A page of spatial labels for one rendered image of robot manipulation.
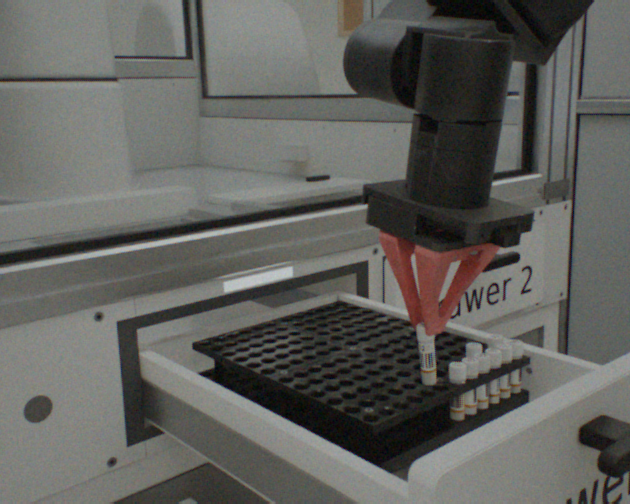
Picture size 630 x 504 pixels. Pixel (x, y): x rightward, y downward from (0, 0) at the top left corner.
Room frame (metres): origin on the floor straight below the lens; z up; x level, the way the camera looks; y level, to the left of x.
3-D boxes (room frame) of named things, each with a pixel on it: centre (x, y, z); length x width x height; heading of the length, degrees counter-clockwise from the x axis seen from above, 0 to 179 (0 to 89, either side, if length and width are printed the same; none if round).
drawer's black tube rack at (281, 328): (0.58, -0.03, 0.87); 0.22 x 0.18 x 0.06; 41
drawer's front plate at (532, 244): (0.87, -0.19, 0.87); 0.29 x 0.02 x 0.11; 131
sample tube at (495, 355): (0.53, -0.13, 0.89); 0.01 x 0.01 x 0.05
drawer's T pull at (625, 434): (0.41, -0.18, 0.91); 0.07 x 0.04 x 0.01; 131
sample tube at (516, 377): (0.55, -0.16, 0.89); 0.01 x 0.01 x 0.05
